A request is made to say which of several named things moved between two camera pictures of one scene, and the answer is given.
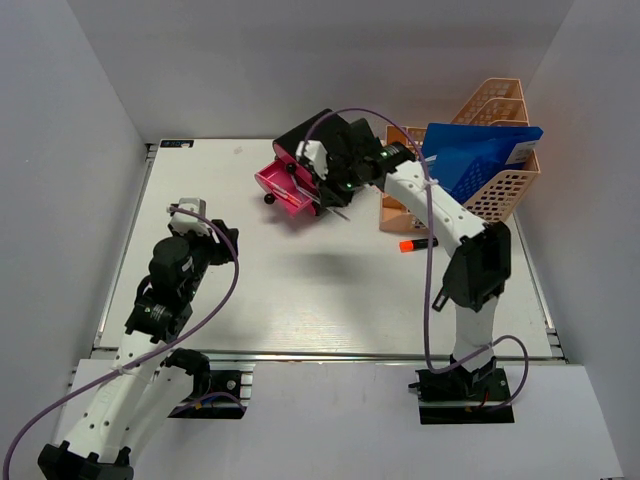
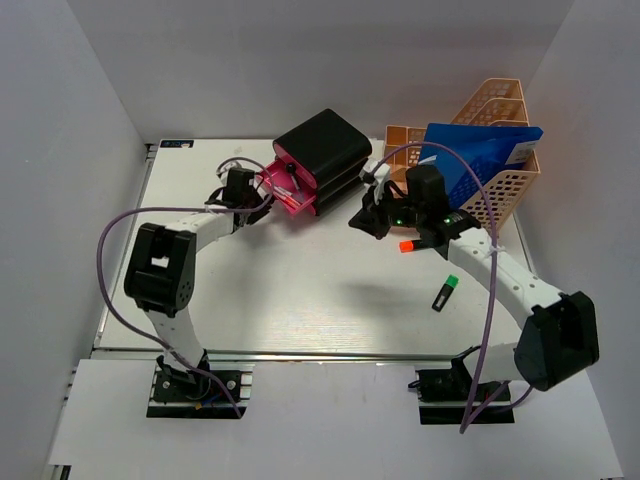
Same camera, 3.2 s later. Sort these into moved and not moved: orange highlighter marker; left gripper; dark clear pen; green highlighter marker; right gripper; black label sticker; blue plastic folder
Moved: left gripper; right gripper; dark clear pen
Not moved: orange highlighter marker; green highlighter marker; black label sticker; blue plastic folder
